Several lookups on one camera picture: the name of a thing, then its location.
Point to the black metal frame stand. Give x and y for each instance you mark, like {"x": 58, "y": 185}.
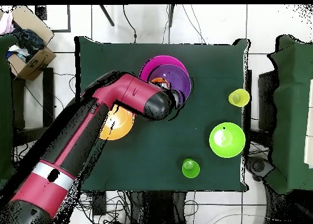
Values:
{"x": 48, "y": 99}

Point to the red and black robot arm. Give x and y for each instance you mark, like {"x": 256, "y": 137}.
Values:
{"x": 132, "y": 91}

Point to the dark green tablecloth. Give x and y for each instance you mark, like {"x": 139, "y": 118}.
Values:
{"x": 159, "y": 148}

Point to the pink plastic bowl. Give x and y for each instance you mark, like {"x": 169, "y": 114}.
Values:
{"x": 159, "y": 62}

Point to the black equipment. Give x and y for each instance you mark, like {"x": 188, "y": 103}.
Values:
{"x": 258, "y": 166}

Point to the purple plastic bowl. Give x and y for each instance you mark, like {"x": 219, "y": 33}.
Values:
{"x": 178, "y": 79}

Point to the cardboard box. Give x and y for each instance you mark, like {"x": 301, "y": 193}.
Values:
{"x": 36, "y": 67}

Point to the green plastic cup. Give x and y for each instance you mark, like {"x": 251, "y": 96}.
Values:
{"x": 190, "y": 169}

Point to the green plastic bowl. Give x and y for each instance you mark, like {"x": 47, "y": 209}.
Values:
{"x": 227, "y": 140}

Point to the dark blue clothing bundle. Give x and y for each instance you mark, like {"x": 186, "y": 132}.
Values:
{"x": 29, "y": 40}

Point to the dark green cloth cover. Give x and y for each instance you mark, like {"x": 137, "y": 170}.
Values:
{"x": 293, "y": 87}
{"x": 5, "y": 99}

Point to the pale pink cloth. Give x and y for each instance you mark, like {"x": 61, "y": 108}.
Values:
{"x": 6, "y": 24}

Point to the yellow plastic cup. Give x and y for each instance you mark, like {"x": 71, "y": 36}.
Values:
{"x": 239, "y": 98}

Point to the large orange plastic bowl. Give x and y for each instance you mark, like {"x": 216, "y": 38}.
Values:
{"x": 119, "y": 126}

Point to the black power brick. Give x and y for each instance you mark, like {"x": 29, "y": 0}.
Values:
{"x": 99, "y": 204}

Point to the orange plastic cup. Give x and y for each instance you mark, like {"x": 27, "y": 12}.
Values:
{"x": 159, "y": 80}

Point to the black tripod leg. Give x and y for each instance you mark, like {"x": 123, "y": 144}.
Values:
{"x": 171, "y": 16}
{"x": 106, "y": 15}

